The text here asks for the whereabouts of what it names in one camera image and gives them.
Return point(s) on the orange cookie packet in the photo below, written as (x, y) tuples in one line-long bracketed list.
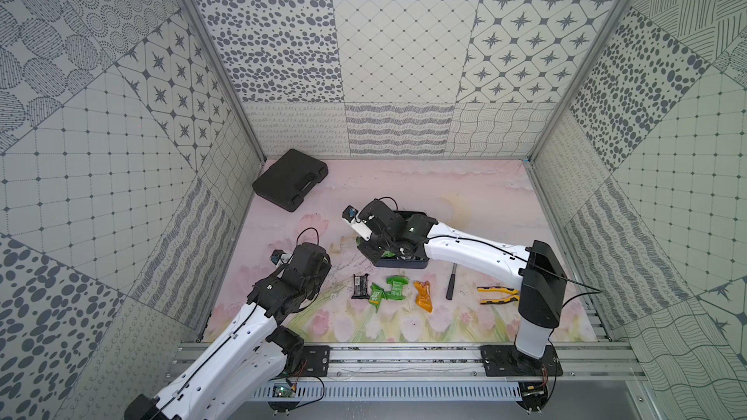
[(423, 295)]

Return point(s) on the black cookie packet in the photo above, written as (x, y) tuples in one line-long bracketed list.
[(360, 286)]

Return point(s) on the black handled hammer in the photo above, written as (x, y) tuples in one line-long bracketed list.
[(451, 286)]

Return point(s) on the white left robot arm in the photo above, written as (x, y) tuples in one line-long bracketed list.
[(253, 349)]

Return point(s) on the dark blue storage box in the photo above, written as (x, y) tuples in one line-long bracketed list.
[(428, 224)]

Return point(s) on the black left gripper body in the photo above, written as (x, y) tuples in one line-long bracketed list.
[(309, 279)]

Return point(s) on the yellow black pliers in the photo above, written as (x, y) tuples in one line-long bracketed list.
[(498, 295)]

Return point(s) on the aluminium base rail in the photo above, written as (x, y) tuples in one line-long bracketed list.
[(418, 362)]

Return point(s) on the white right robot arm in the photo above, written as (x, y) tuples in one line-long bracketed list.
[(536, 281)]

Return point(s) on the black plastic tool case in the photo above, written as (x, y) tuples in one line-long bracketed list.
[(290, 179)]

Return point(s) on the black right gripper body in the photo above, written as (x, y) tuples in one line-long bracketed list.
[(376, 245)]

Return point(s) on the light green cookie packet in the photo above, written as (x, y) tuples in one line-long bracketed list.
[(377, 296)]

